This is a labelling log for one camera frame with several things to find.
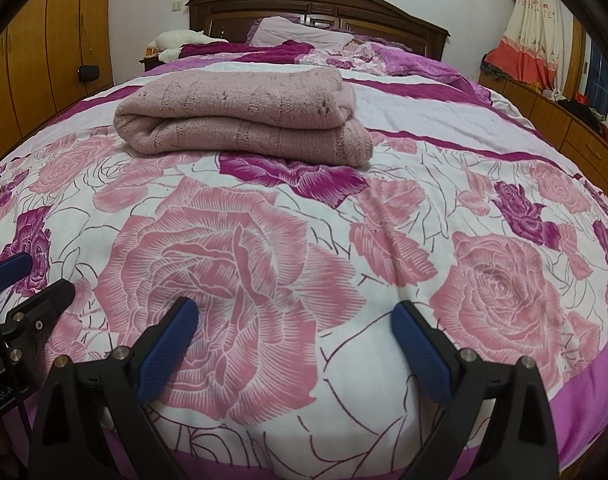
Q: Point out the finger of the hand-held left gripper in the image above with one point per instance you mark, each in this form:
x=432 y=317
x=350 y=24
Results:
x=46 y=310
x=8 y=271

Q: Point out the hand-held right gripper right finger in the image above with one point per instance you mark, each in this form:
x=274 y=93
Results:
x=424 y=355

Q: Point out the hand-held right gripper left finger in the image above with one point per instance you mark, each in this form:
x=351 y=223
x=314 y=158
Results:
x=168 y=350

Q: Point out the pink knitted cardigan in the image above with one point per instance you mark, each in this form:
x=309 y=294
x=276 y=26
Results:
x=244 y=105

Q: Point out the floral striped bedspread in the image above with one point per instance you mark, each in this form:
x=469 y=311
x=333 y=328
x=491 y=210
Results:
x=304 y=260

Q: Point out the small black bag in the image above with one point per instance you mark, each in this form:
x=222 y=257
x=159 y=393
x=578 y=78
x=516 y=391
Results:
x=88 y=73

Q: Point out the wooden wardrobe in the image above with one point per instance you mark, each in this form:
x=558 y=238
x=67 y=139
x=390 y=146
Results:
x=28 y=50

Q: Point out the dark wooden nightstand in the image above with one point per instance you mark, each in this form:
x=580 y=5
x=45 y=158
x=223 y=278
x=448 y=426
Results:
x=148 y=62

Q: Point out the low wooden cabinet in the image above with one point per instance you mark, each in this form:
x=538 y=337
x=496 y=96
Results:
x=559 y=130

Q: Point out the black cloth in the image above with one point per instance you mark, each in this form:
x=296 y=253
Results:
x=584 y=115

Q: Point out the white pillow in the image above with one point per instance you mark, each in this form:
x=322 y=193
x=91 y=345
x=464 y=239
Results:
x=183 y=40

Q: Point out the crumpled purple quilt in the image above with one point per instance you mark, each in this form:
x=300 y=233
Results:
x=409 y=62

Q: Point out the white and red curtain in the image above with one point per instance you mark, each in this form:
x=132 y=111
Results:
x=529 y=45

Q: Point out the purple pillow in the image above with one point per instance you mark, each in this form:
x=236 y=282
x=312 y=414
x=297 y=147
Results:
x=304 y=32

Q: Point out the dark wooden headboard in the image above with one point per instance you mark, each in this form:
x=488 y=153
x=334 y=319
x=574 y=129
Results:
x=384 y=10

